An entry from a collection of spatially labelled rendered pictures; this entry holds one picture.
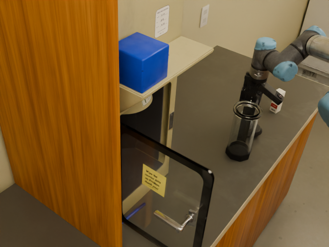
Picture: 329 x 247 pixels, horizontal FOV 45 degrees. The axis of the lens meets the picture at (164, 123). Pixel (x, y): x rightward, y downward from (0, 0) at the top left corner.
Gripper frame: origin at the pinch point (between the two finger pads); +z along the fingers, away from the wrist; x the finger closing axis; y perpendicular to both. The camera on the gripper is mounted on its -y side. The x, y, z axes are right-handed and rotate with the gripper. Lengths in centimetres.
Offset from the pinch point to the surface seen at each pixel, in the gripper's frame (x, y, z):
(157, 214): 77, 13, -18
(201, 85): -27.8, 30.8, 8.5
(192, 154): 23.3, 19.1, 8.6
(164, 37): 45, 26, -51
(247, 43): -128, 24, 30
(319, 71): -190, -33, 71
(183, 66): 54, 17, -48
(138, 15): 56, 29, -61
